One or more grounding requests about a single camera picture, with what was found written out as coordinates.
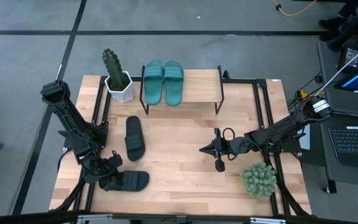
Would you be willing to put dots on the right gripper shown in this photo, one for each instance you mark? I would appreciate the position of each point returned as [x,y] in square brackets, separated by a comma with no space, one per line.
[222,147]

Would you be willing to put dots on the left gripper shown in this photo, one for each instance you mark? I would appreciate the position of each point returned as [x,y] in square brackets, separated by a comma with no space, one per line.
[112,168]

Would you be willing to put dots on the black rubber slide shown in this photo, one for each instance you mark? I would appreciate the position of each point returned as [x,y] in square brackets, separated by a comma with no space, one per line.
[135,140]
[135,181]

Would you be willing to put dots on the green rubber slide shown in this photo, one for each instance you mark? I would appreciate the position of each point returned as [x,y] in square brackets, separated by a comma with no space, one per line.
[153,84]
[173,84]

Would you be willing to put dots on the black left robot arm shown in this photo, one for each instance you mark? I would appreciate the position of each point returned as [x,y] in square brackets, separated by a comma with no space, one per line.
[70,118]

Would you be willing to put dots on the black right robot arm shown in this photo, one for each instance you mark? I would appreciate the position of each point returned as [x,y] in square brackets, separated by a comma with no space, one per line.
[284,127]

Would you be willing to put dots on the wooden shelf black metal legs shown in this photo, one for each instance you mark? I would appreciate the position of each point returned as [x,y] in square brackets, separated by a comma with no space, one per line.
[200,85]

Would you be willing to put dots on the round green succulent plant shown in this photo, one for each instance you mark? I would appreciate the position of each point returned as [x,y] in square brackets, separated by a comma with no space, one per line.
[258,181]

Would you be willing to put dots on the white hexagonal plant pot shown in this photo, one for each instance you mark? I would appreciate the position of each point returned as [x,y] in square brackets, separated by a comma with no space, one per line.
[126,93]

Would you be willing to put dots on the green cactus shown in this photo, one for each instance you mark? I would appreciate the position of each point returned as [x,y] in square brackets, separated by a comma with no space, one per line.
[112,65]

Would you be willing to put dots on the yellow plug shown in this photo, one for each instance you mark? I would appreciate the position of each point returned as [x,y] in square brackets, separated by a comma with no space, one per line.
[302,94]

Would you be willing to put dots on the grey side table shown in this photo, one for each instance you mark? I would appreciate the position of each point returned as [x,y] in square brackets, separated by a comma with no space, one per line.
[346,109]

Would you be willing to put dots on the black laptop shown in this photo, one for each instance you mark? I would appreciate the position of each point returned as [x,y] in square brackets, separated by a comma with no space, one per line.
[353,143]

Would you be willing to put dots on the black power adapter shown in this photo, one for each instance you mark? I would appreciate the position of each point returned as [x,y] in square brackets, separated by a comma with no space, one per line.
[350,56]

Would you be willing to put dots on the person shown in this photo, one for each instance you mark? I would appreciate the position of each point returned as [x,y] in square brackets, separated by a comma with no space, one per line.
[332,22]

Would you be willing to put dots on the silver aluminium bracket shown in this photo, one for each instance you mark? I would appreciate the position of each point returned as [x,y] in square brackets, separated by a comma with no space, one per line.
[267,221]
[95,219]

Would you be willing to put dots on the black camera mount frame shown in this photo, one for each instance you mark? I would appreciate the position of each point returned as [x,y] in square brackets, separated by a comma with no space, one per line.
[166,218]

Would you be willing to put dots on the black aluminium table frame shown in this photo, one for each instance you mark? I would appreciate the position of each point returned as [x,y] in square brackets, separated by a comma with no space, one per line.
[244,80]

